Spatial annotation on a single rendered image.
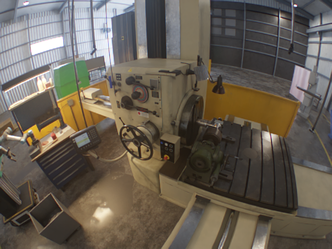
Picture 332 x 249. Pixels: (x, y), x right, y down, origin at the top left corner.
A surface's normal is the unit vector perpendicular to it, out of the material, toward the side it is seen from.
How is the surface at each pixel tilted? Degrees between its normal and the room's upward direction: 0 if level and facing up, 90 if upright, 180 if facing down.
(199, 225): 0
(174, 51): 90
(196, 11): 90
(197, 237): 0
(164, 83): 90
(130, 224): 0
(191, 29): 90
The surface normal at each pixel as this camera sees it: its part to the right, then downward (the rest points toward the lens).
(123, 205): -0.02, -0.84
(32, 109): 0.84, 0.28
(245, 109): -0.50, 0.48
